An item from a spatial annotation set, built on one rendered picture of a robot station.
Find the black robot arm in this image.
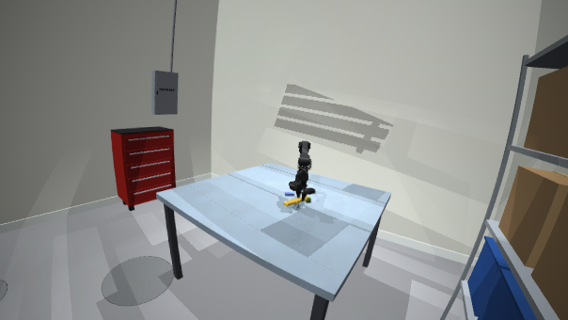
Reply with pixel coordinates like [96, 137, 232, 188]
[290, 140, 312, 191]

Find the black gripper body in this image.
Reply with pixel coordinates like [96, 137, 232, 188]
[289, 177, 316, 195]

